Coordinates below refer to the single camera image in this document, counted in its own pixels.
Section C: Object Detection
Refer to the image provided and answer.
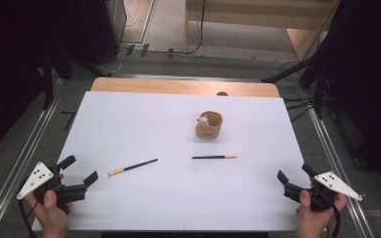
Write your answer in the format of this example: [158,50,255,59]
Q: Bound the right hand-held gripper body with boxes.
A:
[283,171,364,213]

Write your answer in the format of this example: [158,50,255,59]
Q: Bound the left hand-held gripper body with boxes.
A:
[16,161,87,214]

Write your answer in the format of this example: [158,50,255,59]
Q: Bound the dark blue gold makeup brush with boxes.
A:
[191,155,238,160]
[108,158,159,178]

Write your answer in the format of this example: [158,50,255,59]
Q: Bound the tan pen holder with bear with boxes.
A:
[195,110,223,140]

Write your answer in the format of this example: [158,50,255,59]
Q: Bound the person's right hand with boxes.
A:
[294,189,347,238]

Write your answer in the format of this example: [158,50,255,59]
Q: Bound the person's left hand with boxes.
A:
[24,188,73,238]

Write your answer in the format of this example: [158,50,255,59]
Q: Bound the white table sheet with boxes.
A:
[32,90,312,232]

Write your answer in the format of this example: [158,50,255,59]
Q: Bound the black metal stand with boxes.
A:
[41,46,110,112]
[261,56,331,120]

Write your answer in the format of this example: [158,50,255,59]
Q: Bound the black curtain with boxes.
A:
[317,0,381,196]
[0,0,90,160]

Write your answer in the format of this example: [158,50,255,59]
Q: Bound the black cabinet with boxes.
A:
[82,0,127,65]

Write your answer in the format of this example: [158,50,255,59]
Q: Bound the metal floor rail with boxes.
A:
[299,87,376,238]
[0,77,64,238]

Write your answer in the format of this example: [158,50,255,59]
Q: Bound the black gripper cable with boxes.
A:
[17,197,39,238]
[329,201,342,238]

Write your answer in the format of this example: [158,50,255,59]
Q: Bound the light wooden furniture frame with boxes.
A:
[183,0,340,62]

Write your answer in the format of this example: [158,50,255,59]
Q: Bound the black hanging cable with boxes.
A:
[152,0,207,56]

